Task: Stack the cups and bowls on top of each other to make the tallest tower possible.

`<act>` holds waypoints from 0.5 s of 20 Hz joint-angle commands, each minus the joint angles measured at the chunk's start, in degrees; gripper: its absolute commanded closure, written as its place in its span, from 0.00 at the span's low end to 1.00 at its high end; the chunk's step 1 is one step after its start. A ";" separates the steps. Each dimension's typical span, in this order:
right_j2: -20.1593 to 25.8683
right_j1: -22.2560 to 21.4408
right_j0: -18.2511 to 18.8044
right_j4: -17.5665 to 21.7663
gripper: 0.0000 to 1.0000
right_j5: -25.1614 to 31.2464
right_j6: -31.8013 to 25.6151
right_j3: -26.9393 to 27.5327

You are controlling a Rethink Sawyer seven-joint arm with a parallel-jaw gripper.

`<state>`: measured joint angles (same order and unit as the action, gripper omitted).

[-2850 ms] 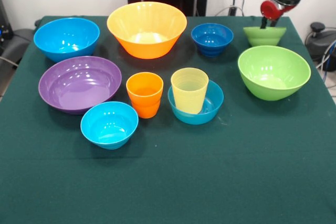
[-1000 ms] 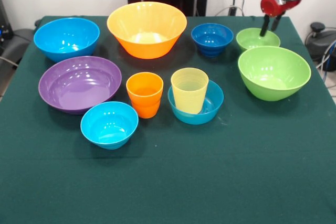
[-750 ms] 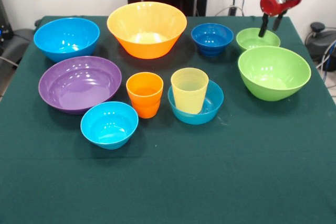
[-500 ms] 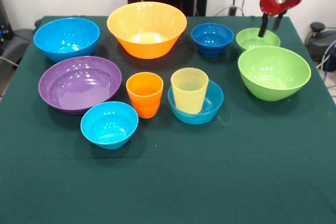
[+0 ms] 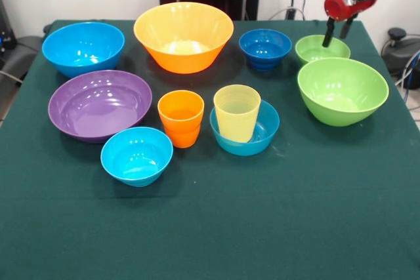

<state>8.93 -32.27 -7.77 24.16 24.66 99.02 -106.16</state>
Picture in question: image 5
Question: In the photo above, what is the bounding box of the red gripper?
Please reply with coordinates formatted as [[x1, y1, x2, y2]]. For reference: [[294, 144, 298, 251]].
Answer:
[[322, 0, 379, 48]]

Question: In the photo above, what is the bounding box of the small green bowl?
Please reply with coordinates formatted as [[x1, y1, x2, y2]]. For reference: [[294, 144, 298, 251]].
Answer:
[[294, 34, 351, 64]]

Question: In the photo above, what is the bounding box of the small dark blue bowl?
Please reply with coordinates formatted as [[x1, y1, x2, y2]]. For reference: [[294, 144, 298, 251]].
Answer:
[[238, 28, 293, 71]]

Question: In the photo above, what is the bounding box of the translucent blue ridged bowl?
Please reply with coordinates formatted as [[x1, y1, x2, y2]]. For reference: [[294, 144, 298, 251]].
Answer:
[[209, 99, 281, 157]]

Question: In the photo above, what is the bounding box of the yellow cup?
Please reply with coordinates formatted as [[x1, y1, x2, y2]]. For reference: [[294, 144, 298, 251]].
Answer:
[[213, 84, 262, 144]]

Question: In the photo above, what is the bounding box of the large green bowl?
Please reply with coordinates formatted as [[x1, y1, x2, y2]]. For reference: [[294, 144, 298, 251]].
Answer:
[[297, 57, 390, 127]]

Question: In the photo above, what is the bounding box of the large orange bowl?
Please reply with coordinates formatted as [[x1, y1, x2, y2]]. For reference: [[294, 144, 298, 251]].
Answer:
[[133, 1, 235, 75]]

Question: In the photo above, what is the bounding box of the orange cup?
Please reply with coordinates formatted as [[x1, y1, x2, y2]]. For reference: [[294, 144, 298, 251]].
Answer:
[[157, 89, 205, 149]]

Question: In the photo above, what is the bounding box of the dark green tablecloth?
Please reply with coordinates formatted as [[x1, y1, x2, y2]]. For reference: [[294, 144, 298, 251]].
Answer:
[[0, 19, 420, 280]]

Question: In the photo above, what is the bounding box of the small light blue bowl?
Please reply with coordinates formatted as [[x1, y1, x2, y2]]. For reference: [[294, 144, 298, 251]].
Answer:
[[100, 126, 174, 188]]

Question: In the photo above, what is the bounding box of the purple bowl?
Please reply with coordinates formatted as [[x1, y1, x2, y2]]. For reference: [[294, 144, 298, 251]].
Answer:
[[47, 70, 153, 144]]

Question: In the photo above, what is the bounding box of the large blue bowl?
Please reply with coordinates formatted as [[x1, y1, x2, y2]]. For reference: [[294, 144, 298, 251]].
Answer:
[[41, 21, 126, 79]]

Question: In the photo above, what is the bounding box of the dark grey seat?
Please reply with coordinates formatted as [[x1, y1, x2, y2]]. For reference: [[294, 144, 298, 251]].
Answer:
[[0, 35, 45, 97]]

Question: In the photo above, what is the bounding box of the black electronic device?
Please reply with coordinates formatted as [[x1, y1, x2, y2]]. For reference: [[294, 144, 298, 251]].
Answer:
[[0, 0, 18, 52]]

